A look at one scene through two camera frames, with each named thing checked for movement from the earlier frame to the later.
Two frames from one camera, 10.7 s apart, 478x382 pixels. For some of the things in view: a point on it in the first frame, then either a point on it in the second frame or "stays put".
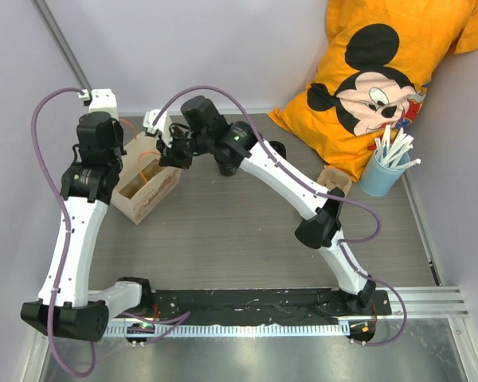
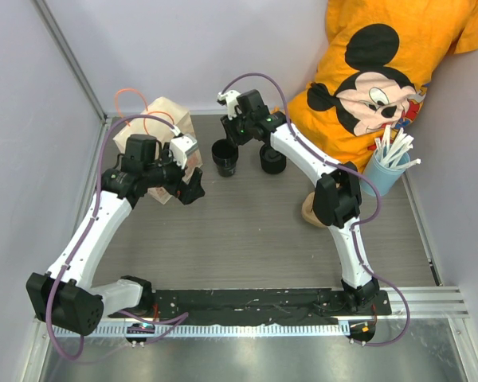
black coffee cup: [228, 165] stays put
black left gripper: [118, 134] to [188, 192]
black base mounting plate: [263, 306] stays put
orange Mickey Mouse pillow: [371, 73] stays put
